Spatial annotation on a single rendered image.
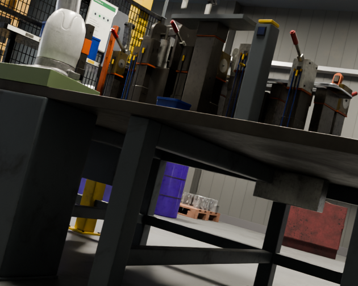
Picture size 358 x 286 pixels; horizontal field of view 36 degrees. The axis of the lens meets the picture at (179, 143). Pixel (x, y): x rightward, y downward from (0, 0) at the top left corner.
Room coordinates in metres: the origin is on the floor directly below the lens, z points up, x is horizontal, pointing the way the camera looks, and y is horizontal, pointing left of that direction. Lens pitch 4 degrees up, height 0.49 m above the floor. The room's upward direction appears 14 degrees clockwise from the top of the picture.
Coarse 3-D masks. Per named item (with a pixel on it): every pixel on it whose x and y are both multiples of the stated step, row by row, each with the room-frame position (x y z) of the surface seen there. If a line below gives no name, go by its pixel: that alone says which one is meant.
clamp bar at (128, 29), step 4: (124, 24) 2.83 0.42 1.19; (128, 24) 2.84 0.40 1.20; (132, 24) 2.87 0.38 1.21; (124, 28) 2.85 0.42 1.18; (128, 28) 2.84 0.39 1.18; (132, 28) 2.87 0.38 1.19; (124, 32) 2.85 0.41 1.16; (128, 32) 2.84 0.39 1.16; (124, 36) 2.85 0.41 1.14; (128, 36) 2.84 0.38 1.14; (124, 40) 2.85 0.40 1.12; (128, 40) 2.85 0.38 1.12; (124, 44) 2.85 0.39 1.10; (128, 44) 2.85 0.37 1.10; (124, 48) 2.88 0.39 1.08; (128, 48) 2.86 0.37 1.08
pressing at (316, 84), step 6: (126, 66) 2.89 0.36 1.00; (126, 72) 3.09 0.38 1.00; (228, 78) 2.56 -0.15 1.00; (270, 78) 2.35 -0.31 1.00; (282, 84) 2.39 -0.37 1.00; (318, 84) 2.20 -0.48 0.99; (324, 84) 2.19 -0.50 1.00; (330, 84) 2.17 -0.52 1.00; (336, 90) 2.26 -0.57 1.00; (342, 90) 2.19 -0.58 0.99; (342, 96) 2.33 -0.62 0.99; (348, 96) 2.30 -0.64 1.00
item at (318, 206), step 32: (96, 128) 2.90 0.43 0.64; (128, 128) 1.83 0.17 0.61; (160, 128) 1.86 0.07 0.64; (96, 160) 3.36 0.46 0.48; (128, 160) 1.81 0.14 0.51; (160, 160) 3.47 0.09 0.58; (192, 160) 3.36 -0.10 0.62; (224, 160) 2.30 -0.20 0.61; (128, 192) 1.79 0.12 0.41; (256, 192) 2.82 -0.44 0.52; (288, 192) 2.74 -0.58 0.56; (320, 192) 2.66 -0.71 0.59; (352, 192) 2.86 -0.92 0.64; (128, 224) 1.82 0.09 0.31; (160, 224) 3.43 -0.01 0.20; (96, 256) 1.83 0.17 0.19; (128, 256) 1.87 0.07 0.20; (160, 256) 2.05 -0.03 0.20; (192, 256) 2.25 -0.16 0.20; (224, 256) 2.52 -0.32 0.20; (256, 256) 2.84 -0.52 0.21; (288, 256) 3.00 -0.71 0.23; (352, 256) 1.42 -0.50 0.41
